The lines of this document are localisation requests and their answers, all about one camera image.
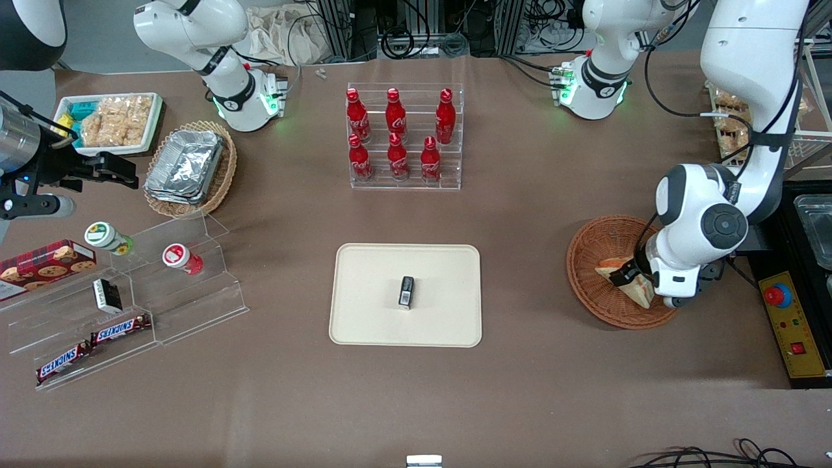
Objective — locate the bagged rice crackers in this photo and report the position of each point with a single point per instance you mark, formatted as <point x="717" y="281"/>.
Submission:
<point x="120" y="120"/>

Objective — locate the white rectangular snack tray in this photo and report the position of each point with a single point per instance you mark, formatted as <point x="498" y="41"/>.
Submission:
<point x="156" y="107"/>

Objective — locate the beige cloth bag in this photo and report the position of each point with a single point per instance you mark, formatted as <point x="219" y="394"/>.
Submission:
<point x="286" y="36"/>

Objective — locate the yellow snack packet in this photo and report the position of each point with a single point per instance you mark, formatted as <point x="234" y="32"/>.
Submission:
<point x="64" y="127"/>

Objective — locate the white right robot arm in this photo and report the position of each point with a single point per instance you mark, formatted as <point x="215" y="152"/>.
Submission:
<point x="195" y="26"/>

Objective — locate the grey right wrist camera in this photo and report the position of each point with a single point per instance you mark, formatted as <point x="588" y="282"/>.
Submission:
<point x="39" y="207"/>

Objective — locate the clear acrylic stepped shelf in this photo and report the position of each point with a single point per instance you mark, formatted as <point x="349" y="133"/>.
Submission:
<point x="39" y="325"/>
<point x="195" y="305"/>

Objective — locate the red strawberry lid cup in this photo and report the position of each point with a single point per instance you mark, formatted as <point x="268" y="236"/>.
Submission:
<point x="175" y="255"/>

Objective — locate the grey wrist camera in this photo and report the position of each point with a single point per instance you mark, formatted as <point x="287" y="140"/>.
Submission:
<point x="679" y="301"/>
<point x="39" y="207"/>

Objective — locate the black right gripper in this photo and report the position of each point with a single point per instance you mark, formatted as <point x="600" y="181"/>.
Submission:
<point x="55" y="166"/>

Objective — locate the oval light wicker basket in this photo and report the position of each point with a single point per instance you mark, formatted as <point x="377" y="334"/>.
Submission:
<point x="226" y="175"/>

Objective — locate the beige plastic tray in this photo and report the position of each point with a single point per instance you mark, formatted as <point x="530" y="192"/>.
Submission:
<point x="370" y="292"/>

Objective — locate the small silver device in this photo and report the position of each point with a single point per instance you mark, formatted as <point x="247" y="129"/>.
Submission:
<point x="424" y="462"/>

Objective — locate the teal snack packet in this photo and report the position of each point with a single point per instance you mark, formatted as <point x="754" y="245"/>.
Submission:
<point x="81" y="110"/>

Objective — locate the black and white small box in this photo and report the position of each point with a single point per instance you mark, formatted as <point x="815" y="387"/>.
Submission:
<point x="107" y="296"/>

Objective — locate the green sunflower lid cup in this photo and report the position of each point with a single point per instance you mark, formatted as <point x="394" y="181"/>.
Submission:
<point x="101" y="235"/>

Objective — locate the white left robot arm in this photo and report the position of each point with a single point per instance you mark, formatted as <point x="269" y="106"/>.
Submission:
<point x="747" y="52"/>

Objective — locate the aluminium frame post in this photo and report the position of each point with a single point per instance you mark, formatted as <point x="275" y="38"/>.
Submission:
<point x="512" y="26"/>
<point x="344" y="26"/>

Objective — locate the clear acrylic bottle rack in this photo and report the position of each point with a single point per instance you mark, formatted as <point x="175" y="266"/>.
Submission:
<point x="409" y="97"/>

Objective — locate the stacked aluminium foil containers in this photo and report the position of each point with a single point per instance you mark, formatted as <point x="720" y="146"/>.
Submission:
<point x="185" y="166"/>

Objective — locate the round brown wicker basket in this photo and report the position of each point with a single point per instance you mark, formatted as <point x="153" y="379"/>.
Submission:
<point x="598" y="240"/>

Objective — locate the red cola bottle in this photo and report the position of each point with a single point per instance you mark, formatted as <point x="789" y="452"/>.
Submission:
<point x="430" y="160"/>
<point x="355" y="116"/>
<point x="359" y="159"/>
<point x="445" y="117"/>
<point x="397" y="157"/>
<point x="395" y="116"/>

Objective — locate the Snickers chocolate bar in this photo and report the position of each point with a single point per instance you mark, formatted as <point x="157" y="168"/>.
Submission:
<point x="120" y="329"/>
<point x="62" y="363"/>

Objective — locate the triangular sandwich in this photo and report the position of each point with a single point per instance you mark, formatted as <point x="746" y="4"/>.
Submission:
<point x="640" y="296"/>

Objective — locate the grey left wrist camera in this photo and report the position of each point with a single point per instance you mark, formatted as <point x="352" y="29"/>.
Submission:
<point x="679" y="301"/>

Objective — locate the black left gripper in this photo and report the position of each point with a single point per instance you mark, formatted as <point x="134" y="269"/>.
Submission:
<point x="632" y="271"/>

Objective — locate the red tartan cookie box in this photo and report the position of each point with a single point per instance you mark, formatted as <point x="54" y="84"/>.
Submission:
<point x="45" y="266"/>

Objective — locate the bagged pastry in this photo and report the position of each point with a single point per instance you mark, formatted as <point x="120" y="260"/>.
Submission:
<point x="731" y="136"/>
<point x="729" y="101"/>

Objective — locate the yellow emergency stop box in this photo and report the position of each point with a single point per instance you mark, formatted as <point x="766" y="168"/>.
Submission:
<point x="796" y="331"/>

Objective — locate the clear rectangular container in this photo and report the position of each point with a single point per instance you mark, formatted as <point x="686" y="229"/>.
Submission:
<point x="816" y="227"/>

